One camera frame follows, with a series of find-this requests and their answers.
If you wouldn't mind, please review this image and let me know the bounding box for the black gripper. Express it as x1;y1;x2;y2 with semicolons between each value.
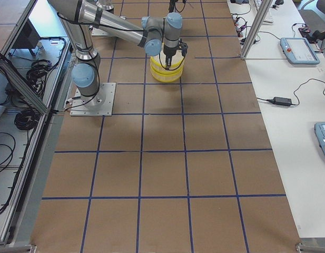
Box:
163;38;188;71

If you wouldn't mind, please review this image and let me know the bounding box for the yellow steamer layer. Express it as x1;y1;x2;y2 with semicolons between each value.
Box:
150;69;183;83
150;50;185;71

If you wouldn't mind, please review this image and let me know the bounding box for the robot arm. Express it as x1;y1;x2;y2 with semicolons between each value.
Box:
95;0;114;13
49;1;187;72

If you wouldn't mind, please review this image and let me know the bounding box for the black power adapter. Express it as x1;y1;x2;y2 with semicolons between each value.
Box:
266;96;293;106

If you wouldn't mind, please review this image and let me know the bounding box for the teach pendant far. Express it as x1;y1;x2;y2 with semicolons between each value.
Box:
280;37;320;65

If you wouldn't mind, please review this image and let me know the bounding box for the teach pendant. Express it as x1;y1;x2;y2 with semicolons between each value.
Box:
314;122;325;156
280;37;320;65

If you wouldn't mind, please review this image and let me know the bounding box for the black box on shelf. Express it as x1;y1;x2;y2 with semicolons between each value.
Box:
12;18;41;56

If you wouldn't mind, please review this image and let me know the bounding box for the teach pendant near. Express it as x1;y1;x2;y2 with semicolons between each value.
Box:
314;122;325;156

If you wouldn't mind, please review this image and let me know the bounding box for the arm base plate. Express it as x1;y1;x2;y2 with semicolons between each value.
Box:
89;12;126;36
70;83;116;116

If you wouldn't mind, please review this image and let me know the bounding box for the aluminium frame post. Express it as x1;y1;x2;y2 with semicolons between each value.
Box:
241;0;273;60

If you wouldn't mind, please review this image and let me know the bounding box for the black coiled cable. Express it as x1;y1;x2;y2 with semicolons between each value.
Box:
14;108;39;131

